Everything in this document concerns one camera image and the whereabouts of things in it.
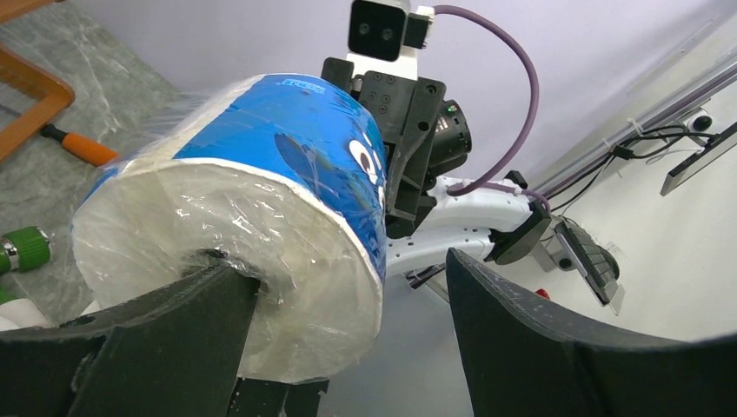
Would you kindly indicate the white plastic pipe fitting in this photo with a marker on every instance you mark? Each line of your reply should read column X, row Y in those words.
column 18, row 313

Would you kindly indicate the orange wooden shelf rack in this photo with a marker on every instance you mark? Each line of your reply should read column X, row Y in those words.
column 30, row 98

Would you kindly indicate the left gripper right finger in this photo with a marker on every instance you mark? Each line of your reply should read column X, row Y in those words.
column 524, row 355

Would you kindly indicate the black monitor edge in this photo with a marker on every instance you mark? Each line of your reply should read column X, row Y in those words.
column 713, row 150

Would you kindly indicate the green plastic pipe fitting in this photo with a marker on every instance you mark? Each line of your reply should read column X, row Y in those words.
column 24, row 249

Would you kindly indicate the black computer keyboard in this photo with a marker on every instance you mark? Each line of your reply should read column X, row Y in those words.
column 597, row 266

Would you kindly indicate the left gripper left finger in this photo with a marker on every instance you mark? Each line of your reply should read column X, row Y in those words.
column 174, row 351

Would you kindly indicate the blue paper roll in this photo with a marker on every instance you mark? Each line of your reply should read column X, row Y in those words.
column 279, row 176

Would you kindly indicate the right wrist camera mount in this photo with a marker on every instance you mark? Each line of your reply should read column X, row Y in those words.
column 386, row 37

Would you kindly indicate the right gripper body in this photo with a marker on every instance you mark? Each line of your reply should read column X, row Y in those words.
column 424, row 135

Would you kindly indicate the orange handled screwdriver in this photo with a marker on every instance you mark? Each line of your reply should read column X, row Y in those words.
column 87, row 150

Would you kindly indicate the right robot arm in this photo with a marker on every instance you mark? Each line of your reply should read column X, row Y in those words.
column 500, row 222

